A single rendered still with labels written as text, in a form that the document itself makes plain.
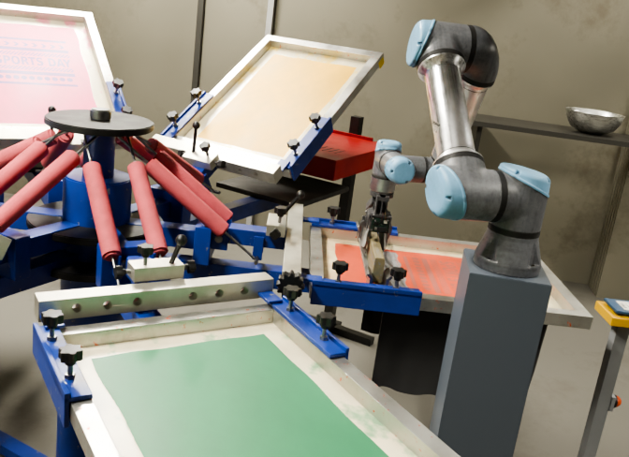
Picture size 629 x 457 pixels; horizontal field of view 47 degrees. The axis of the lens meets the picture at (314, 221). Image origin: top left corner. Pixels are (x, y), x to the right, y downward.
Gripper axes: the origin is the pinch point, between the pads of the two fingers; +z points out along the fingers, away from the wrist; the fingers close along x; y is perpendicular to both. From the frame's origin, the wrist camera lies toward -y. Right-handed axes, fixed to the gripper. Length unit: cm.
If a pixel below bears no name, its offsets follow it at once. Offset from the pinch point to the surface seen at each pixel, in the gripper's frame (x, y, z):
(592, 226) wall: 192, -285, 57
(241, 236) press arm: -40.5, 3.1, -1.1
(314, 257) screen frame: -17.6, 6.6, 1.8
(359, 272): -3.3, 4.8, 5.3
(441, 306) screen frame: 17.5, 29.2, 3.7
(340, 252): -8.7, -11.6, 5.3
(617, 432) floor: 137, -81, 101
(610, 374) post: 77, 14, 26
